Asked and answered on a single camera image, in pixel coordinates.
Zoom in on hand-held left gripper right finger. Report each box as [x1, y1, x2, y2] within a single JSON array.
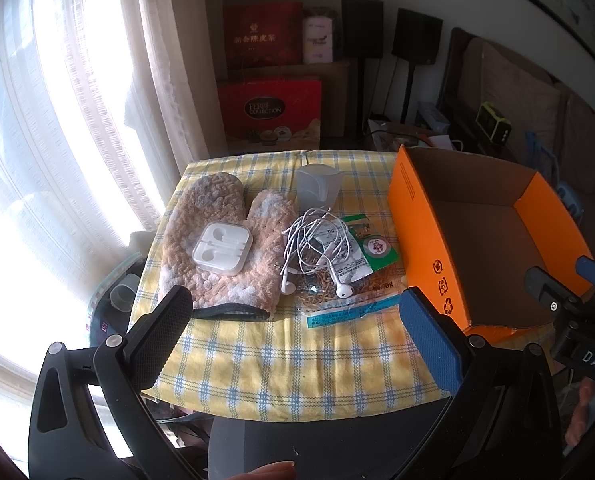
[[392, 287, 563, 480]]

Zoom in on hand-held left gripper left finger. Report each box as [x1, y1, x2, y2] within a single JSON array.
[[27, 285, 198, 480]]

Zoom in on clear bag of dried herbs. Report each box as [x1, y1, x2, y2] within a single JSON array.
[[283, 225, 408, 331]]

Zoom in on white wired earphones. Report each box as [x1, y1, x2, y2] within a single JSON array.
[[278, 207, 363, 298]]

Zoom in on orange cardboard box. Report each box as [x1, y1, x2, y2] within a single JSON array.
[[387, 144, 595, 343]]

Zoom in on white earphone case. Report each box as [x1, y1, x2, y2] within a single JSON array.
[[194, 221, 254, 276]]

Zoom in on person's left hand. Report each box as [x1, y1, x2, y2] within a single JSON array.
[[222, 461, 297, 480]]

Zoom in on small translucent jar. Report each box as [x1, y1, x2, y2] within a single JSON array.
[[111, 282, 139, 311]]

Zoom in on small green packet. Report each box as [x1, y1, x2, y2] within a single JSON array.
[[342, 214, 401, 273]]

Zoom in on yellow checkered tablecloth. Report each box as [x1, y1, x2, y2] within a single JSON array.
[[134, 150, 458, 421]]

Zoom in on beige sofa cushion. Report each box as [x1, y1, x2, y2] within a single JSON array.
[[477, 40, 563, 161], [560, 95, 595, 211]]

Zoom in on blue roller massager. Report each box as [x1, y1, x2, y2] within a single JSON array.
[[525, 131, 584, 218]]

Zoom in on fuzzy beige mitten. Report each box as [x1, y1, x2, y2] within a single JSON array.
[[157, 172, 298, 321]]

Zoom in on translucent plastic cup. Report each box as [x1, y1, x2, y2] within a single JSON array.
[[296, 162, 344, 213]]

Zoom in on brown sofa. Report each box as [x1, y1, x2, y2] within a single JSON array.
[[437, 27, 595, 261]]

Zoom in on white sheer curtain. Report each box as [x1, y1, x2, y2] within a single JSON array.
[[0, 0, 213, 461]]

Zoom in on red chocolate box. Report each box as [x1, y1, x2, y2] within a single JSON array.
[[217, 77, 323, 143]]

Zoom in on black speaker on stand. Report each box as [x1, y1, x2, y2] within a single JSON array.
[[392, 8, 443, 123], [341, 0, 384, 126]]

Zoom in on pink white small box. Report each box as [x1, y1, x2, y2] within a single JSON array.
[[302, 16, 335, 64]]

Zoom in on red gift box gold print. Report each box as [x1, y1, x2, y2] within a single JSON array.
[[223, 2, 304, 70]]

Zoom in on framed wall picture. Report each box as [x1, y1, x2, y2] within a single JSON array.
[[457, 0, 595, 78]]

